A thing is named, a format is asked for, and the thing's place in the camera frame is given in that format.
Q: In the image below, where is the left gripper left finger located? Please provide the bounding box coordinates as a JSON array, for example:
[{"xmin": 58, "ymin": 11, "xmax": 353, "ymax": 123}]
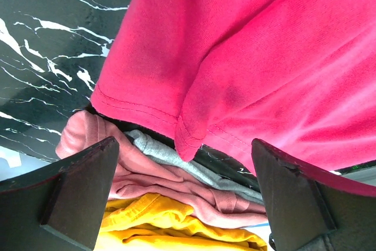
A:
[{"xmin": 1, "ymin": 136, "xmax": 119, "ymax": 250}]

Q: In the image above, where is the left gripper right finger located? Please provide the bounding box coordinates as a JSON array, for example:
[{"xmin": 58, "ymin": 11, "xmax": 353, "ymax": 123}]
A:
[{"xmin": 251, "ymin": 139, "xmax": 375, "ymax": 250}]

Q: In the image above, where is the red t shirt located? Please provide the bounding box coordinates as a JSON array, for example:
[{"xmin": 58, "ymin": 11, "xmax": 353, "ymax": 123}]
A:
[{"xmin": 90, "ymin": 0, "xmax": 375, "ymax": 171}]

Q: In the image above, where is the pink folded t shirt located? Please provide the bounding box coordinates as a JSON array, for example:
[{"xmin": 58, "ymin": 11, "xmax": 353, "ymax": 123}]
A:
[{"xmin": 56, "ymin": 111, "xmax": 267, "ymax": 229}]

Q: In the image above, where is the yellow folded t shirt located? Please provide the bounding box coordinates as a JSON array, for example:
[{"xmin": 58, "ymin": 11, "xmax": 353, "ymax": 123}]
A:
[{"xmin": 95, "ymin": 193, "xmax": 268, "ymax": 251}]

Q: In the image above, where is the grey folded t shirt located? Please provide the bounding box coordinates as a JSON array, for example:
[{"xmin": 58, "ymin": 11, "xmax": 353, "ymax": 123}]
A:
[{"xmin": 125, "ymin": 130, "xmax": 263, "ymax": 205}]

